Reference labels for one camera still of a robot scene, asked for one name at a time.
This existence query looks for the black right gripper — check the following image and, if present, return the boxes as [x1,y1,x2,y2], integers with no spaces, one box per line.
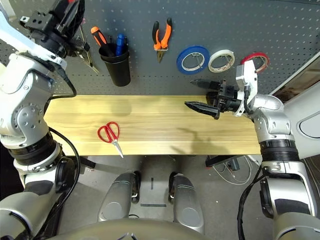
[184,78,245,120]

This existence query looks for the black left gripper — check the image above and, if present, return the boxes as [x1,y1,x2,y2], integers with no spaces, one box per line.
[19,0,87,58]

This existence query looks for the red tape roll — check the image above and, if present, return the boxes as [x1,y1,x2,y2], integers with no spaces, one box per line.
[240,51,271,75]

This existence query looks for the orange black needle-nose pliers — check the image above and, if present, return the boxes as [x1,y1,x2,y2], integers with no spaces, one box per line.
[152,17,173,64]

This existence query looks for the red handled scissors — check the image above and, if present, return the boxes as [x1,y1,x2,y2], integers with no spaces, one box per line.
[97,121,125,159]

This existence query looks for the dark grey pegboard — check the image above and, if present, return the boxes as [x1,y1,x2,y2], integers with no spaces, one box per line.
[0,0,320,97]

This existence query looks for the white tape roll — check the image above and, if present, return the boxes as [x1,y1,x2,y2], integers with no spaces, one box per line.
[207,49,236,74]

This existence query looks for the orange black screwdriver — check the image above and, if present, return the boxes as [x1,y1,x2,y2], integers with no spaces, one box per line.
[90,26,115,57]

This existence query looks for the blue tape roll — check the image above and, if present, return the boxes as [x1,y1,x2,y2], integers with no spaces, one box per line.
[176,45,211,75]

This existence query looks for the black table foot bar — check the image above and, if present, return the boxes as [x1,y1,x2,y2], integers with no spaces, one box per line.
[79,156,126,173]
[205,154,235,168]

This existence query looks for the black plastic cup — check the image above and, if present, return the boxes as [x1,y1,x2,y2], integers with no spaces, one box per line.
[98,42,132,88]

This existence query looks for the black power adapter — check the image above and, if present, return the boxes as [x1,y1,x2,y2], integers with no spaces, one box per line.
[229,158,241,172]

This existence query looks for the silver right robot leg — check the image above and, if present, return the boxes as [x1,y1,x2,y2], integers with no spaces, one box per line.
[167,172,205,235]

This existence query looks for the silver robot leg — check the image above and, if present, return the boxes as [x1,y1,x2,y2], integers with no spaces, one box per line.
[167,172,205,235]
[97,171,141,223]

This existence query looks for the silver left robot leg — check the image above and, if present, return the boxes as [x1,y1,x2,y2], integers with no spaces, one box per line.
[97,171,141,223]

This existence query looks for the grey robot torso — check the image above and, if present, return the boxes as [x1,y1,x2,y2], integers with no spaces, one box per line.
[49,218,203,240]

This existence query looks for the black side cabinet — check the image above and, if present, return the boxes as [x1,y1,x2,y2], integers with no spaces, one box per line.
[0,142,16,201]

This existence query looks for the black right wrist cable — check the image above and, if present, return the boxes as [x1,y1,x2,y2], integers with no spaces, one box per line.
[243,85,251,114]

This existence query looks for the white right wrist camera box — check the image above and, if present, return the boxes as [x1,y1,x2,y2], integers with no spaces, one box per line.
[234,60,259,118]

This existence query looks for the black handled scissors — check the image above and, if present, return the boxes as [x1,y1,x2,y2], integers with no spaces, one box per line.
[71,23,101,74]

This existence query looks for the blue handled screwdriver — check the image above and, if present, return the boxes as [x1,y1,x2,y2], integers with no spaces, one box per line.
[114,33,126,56]

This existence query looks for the white floor cables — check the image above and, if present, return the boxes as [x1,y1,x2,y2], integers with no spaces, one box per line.
[212,154,262,186]

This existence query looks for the white shelf frame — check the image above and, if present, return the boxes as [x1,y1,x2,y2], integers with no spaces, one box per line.
[271,51,320,96]

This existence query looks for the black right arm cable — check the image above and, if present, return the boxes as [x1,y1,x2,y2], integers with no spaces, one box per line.
[236,164,266,240]

